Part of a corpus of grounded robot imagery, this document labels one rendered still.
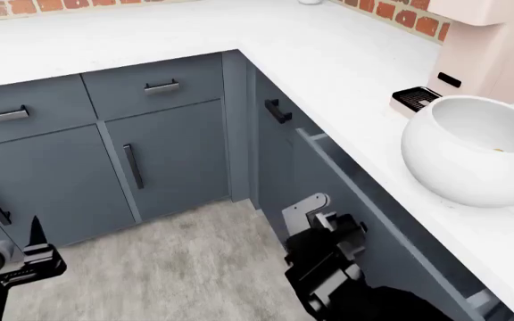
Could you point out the black grille drip tray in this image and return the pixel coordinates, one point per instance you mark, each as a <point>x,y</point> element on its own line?
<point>413,98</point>

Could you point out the small yellow bar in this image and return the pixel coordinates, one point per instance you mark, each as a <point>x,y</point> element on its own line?
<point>499,150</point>

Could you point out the wide grey cabinet door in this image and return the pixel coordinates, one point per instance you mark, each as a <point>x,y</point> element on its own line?
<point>60,187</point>

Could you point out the pink coffee machine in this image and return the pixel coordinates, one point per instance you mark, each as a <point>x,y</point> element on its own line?
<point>493,47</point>

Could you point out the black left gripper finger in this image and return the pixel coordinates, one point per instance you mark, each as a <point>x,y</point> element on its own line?
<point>38,234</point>

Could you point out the open grey drawer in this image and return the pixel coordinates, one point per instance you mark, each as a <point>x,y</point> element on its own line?
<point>373,214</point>

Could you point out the round white bowl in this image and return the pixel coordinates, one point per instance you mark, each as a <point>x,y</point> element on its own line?
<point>444,160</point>

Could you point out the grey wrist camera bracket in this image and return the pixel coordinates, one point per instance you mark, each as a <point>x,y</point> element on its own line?
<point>299,209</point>

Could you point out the wide grey drawer front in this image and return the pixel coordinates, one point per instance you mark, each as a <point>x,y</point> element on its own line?
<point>38,130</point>

